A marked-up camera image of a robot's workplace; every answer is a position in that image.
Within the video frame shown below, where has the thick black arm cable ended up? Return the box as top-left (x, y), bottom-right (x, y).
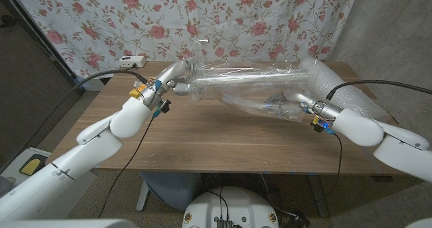
top-left (325, 80), bottom-right (432, 101)
top-left (0, 69), bottom-right (149, 173)

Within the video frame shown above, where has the white power strip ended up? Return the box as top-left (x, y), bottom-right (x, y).
top-left (118, 55), bottom-right (148, 69)

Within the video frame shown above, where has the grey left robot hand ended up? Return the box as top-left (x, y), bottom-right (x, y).
top-left (139, 59), bottom-right (197, 111)

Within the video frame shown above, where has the yellow black slipper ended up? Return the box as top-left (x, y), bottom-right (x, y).
top-left (19, 153), bottom-right (48, 177)

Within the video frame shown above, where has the black power strip cord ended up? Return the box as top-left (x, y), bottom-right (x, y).
top-left (113, 63), bottom-right (138, 74)

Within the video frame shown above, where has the thin black left wrist cable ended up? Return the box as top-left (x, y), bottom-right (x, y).
top-left (97, 115), bottom-right (157, 219)

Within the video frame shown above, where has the white robot torso base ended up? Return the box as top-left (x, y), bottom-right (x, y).
top-left (182, 186), bottom-right (281, 228)

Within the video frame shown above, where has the white floor mat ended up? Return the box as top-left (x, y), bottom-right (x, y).
top-left (0, 146), bottom-right (99, 221)

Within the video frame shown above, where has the dark partition panel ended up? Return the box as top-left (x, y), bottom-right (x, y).
top-left (0, 0), bottom-right (86, 170)

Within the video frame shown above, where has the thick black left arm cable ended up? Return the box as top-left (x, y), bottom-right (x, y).
top-left (0, 69), bottom-right (149, 173)

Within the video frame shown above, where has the floral print backdrop curtain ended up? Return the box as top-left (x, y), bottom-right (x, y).
top-left (8, 0), bottom-right (362, 80)

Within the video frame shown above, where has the table leg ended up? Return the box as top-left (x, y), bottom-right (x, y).
top-left (306, 175), bottom-right (329, 219)
top-left (136, 179), bottom-right (151, 212)

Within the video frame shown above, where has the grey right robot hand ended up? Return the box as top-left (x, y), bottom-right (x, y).
top-left (269, 88), bottom-right (344, 121)

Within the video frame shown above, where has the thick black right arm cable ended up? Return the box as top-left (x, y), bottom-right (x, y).
top-left (325, 80), bottom-right (432, 101)

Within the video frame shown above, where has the grey blue bin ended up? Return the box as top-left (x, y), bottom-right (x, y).
top-left (141, 172), bottom-right (204, 211)

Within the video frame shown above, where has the transparent cling film sheet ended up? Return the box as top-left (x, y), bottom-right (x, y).
top-left (173, 38), bottom-right (320, 123)

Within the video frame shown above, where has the yellow squeeze bottle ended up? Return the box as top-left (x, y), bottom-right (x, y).
top-left (128, 82), bottom-right (150, 100)

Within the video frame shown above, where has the bubble wrap roll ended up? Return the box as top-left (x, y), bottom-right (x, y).
top-left (296, 57), bottom-right (392, 123)

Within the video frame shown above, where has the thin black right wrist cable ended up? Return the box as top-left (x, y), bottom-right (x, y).
top-left (299, 132), bottom-right (344, 212)

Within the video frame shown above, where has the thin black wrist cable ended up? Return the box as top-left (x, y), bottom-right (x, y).
top-left (97, 115), bottom-right (157, 219)
top-left (299, 132), bottom-right (344, 212)

